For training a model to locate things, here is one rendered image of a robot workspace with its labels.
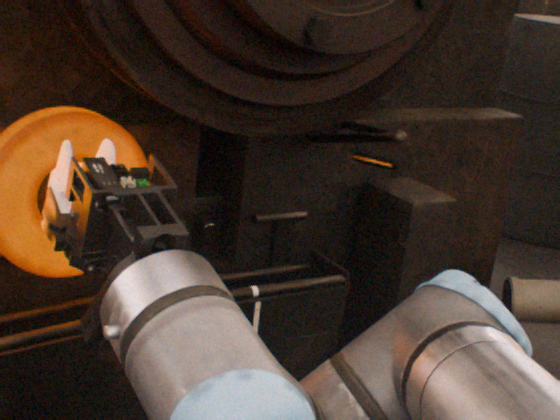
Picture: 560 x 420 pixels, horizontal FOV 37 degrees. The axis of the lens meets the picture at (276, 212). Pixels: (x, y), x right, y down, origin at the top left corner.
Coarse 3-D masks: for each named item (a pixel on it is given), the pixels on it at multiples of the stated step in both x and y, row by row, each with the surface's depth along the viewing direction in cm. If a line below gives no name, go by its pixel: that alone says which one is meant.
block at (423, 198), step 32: (384, 192) 100; (416, 192) 100; (384, 224) 100; (416, 224) 97; (448, 224) 100; (352, 256) 106; (384, 256) 101; (416, 256) 99; (448, 256) 102; (352, 288) 106; (384, 288) 101; (416, 288) 100; (352, 320) 107
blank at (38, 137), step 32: (32, 128) 72; (64, 128) 74; (96, 128) 75; (0, 160) 71; (32, 160) 73; (128, 160) 78; (0, 192) 72; (32, 192) 74; (0, 224) 73; (32, 224) 75; (32, 256) 75; (64, 256) 77
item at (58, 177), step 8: (64, 144) 71; (64, 152) 71; (72, 152) 70; (64, 160) 71; (56, 168) 73; (64, 168) 71; (56, 176) 73; (64, 176) 71; (56, 184) 72; (64, 184) 71; (56, 192) 72; (64, 192) 71; (56, 200) 71; (64, 200) 71; (64, 208) 70
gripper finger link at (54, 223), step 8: (48, 192) 72; (48, 200) 72; (48, 208) 70; (56, 208) 70; (48, 216) 69; (56, 216) 69; (64, 216) 69; (48, 224) 68; (56, 224) 68; (64, 224) 68; (48, 232) 68; (56, 232) 68; (64, 232) 68; (56, 240) 67; (64, 240) 67; (56, 248) 67; (64, 248) 68; (72, 248) 68
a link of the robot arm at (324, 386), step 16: (320, 368) 63; (304, 384) 62; (320, 384) 61; (336, 384) 60; (320, 400) 60; (336, 400) 60; (352, 400) 59; (320, 416) 58; (336, 416) 59; (352, 416) 59
